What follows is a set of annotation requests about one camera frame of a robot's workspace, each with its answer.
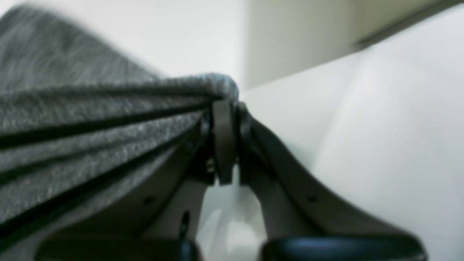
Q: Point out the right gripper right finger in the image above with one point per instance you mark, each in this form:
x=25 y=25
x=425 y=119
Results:
x=305 y=220

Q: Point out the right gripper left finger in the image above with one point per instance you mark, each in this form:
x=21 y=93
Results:
x=158 y=220

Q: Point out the grey t-shirt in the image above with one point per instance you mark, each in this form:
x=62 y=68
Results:
x=81 y=124

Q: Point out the white table partition panel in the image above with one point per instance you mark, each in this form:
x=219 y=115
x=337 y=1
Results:
x=284 y=37

